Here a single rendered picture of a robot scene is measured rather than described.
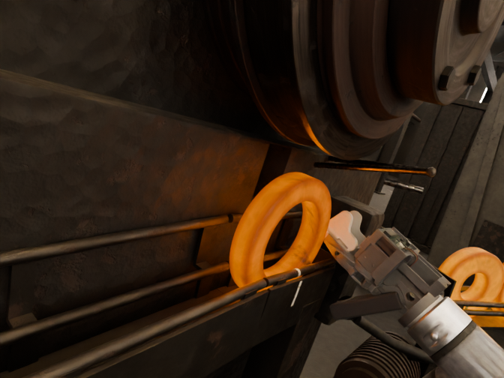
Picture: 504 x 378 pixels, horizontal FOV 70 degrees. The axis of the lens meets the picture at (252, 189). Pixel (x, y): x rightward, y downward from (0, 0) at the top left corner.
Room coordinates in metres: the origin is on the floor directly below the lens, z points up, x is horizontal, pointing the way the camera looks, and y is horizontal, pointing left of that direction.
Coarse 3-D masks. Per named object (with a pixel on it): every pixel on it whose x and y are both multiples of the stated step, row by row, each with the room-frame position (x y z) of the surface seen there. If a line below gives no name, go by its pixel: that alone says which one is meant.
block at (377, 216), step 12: (336, 204) 0.67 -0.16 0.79; (348, 204) 0.66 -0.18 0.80; (360, 204) 0.68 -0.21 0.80; (372, 216) 0.63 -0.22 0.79; (360, 228) 0.64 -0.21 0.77; (372, 228) 0.64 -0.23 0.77; (336, 264) 0.65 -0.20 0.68; (336, 276) 0.64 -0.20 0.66; (348, 276) 0.63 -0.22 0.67; (336, 288) 0.64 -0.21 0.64; (348, 288) 0.64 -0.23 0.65; (324, 300) 0.64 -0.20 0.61; (336, 300) 0.63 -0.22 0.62; (324, 312) 0.64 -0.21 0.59
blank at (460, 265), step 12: (456, 252) 0.72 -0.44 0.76; (468, 252) 0.71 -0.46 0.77; (480, 252) 0.71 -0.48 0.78; (444, 264) 0.71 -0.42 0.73; (456, 264) 0.70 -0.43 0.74; (468, 264) 0.70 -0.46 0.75; (480, 264) 0.71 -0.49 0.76; (492, 264) 0.72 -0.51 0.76; (456, 276) 0.69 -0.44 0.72; (468, 276) 0.70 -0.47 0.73; (480, 276) 0.74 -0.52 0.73; (492, 276) 0.72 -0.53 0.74; (456, 288) 0.70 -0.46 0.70; (480, 288) 0.73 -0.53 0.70; (492, 288) 0.73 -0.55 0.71; (468, 300) 0.72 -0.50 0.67; (480, 300) 0.72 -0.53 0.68; (492, 300) 0.74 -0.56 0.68
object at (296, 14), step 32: (256, 0) 0.35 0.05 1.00; (288, 0) 0.31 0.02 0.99; (256, 32) 0.36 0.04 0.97; (288, 32) 0.32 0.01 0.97; (256, 64) 0.39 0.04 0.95; (288, 64) 0.34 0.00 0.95; (288, 96) 0.39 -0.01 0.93; (320, 96) 0.39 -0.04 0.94; (288, 128) 0.47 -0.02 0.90; (320, 128) 0.40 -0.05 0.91
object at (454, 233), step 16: (496, 96) 2.87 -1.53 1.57; (496, 112) 2.81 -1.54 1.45; (480, 128) 2.90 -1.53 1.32; (496, 128) 2.78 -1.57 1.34; (480, 144) 2.85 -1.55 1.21; (496, 144) 2.74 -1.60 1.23; (480, 160) 2.81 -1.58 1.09; (496, 160) 2.73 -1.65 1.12; (464, 176) 2.85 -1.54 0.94; (480, 176) 2.75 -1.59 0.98; (496, 176) 2.70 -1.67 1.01; (464, 192) 2.82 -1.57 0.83; (480, 192) 2.72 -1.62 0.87; (496, 192) 2.67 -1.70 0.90; (448, 208) 2.86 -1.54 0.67; (464, 208) 2.78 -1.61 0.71; (480, 208) 2.70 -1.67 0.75; (496, 208) 2.63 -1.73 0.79; (448, 224) 2.82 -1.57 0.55; (464, 224) 2.72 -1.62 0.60; (480, 224) 2.67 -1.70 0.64; (496, 224) 2.59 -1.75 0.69; (448, 240) 2.79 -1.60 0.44; (464, 240) 2.69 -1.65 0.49; (480, 240) 2.63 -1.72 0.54; (496, 240) 2.55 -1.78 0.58; (432, 256) 2.83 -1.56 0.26; (496, 256) 2.52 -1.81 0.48
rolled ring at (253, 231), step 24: (264, 192) 0.43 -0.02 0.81; (288, 192) 0.43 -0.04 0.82; (312, 192) 0.47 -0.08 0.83; (264, 216) 0.41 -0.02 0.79; (312, 216) 0.52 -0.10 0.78; (240, 240) 0.41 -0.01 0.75; (264, 240) 0.42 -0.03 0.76; (312, 240) 0.52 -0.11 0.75; (240, 264) 0.41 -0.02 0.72; (288, 264) 0.51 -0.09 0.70; (264, 288) 0.45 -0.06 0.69
